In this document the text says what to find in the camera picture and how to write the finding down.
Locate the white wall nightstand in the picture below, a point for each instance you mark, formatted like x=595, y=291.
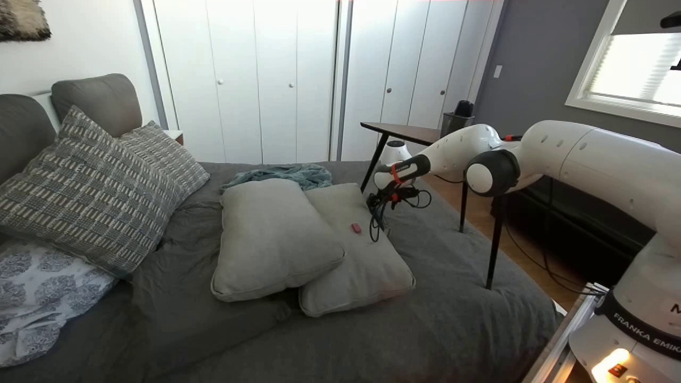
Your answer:
x=173, y=135

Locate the black low bench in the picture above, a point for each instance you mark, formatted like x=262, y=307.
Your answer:
x=566, y=226

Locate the large grey checked cushion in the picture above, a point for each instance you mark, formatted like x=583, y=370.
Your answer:
x=77, y=198

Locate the white wardrobe doors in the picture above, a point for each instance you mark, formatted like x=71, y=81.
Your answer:
x=283, y=70

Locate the low grey headboard pad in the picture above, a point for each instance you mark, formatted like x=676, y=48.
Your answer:
x=22, y=135

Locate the white blue floral pillow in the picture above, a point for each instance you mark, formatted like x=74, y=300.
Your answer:
x=43, y=298

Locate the light grey pillow red spot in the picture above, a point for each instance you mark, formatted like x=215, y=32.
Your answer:
x=368, y=272

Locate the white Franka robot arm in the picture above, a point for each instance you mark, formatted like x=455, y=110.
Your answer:
x=603, y=162

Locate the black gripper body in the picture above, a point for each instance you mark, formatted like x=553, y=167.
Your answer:
x=388, y=196

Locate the tall grey headboard pad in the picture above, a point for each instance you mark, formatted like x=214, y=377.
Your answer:
x=98, y=102

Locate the small grey checked cushion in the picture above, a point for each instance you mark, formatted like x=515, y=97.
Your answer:
x=173, y=162

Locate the white framed window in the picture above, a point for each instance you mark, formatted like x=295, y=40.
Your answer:
x=638, y=70

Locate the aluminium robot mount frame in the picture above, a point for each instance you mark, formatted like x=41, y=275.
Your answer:
x=566, y=326

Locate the grey vertical wall trim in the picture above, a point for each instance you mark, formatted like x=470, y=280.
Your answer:
x=150, y=64

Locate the teal knitted blanket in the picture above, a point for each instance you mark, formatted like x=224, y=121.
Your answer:
x=283, y=173

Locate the dark grey bed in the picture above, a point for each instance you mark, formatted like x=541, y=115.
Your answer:
x=454, y=320

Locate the three legged wooden table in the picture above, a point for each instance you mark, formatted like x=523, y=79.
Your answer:
x=404, y=133

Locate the white wall switch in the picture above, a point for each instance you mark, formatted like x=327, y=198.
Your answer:
x=498, y=70

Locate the plain light grey pillow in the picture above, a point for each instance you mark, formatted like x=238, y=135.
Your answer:
x=273, y=240

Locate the small black mounted device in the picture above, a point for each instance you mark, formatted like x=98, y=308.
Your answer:
x=674, y=19

